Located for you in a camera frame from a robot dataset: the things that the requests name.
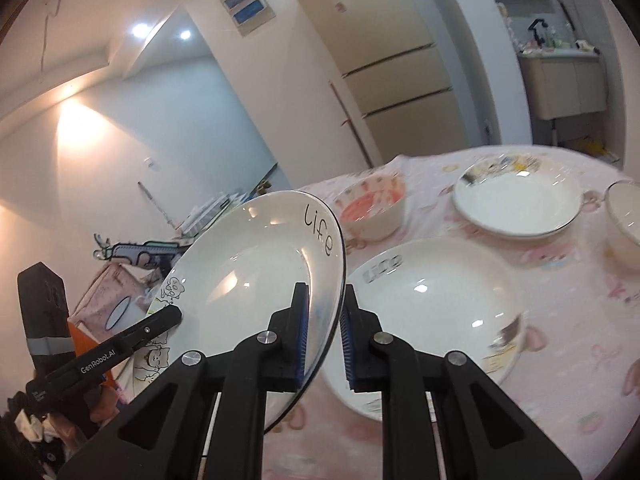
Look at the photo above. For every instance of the pink strawberry bunny bowl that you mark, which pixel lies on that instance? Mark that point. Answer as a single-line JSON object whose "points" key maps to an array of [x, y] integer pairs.
{"points": [[370, 215]]}

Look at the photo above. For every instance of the wall electrical panel box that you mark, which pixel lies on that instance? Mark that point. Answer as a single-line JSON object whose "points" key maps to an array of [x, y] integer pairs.
{"points": [[247, 5]]}

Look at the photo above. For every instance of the pink printed tablecloth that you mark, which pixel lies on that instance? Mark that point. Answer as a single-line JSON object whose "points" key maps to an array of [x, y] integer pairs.
{"points": [[575, 310]]}

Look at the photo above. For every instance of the white bowl with dark rim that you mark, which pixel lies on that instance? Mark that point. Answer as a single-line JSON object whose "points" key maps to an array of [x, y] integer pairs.
{"points": [[627, 220]]}

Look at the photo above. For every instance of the beige refrigerator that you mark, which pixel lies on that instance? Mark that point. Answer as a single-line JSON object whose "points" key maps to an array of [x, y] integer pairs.
{"points": [[390, 60]]}

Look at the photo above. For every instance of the blue pencil case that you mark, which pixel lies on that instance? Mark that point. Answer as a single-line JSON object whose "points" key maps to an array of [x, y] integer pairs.
{"points": [[135, 252]]}

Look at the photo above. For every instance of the black bathroom faucet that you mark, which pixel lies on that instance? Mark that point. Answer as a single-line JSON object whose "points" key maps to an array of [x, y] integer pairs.
{"points": [[537, 27]]}

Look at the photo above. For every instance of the orange packet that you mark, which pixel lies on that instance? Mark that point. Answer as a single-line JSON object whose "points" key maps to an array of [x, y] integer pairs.
{"points": [[82, 340]]}

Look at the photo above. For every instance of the white plate with dark rim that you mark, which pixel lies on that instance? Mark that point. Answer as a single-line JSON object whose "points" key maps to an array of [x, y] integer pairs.
{"points": [[515, 205]]}

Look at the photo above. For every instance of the grey striped box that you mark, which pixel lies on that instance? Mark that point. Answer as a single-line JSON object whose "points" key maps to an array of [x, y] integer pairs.
{"points": [[210, 215]]}

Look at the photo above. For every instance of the white plate with cartoon print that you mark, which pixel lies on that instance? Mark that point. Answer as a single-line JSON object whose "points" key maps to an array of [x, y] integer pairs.
{"points": [[240, 280]]}

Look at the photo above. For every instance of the beige bathroom vanity cabinet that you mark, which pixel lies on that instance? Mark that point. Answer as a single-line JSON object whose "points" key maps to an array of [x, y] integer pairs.
{"points": [[560, 85]]}

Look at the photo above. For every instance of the round ceiling light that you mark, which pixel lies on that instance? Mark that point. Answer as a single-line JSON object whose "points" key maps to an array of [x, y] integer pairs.
{"points": [[141, 30], [185, 35]]}

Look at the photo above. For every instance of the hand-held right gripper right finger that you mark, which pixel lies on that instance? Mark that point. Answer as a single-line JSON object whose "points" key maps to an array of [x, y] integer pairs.
{"points": [[346, 345]]}

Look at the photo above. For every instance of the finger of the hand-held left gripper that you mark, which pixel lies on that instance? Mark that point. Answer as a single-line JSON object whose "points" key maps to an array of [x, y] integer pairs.
{"points": [[125, 342]]}

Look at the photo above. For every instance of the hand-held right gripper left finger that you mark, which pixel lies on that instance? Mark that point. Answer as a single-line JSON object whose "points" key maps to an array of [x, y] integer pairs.
{"points": [[301, 345]]}

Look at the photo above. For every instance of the white deep plate with lettering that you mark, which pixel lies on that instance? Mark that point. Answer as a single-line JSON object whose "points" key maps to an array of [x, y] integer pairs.
{"points": [[435, 320]]}

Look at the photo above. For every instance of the thin metal rod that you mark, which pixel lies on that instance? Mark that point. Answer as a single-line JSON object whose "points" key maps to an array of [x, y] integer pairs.
{"points": [[150, 197]]}

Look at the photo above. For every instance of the dark cloth pile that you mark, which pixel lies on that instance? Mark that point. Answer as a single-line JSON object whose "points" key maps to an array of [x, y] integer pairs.
{"points": [[35, 435]]}

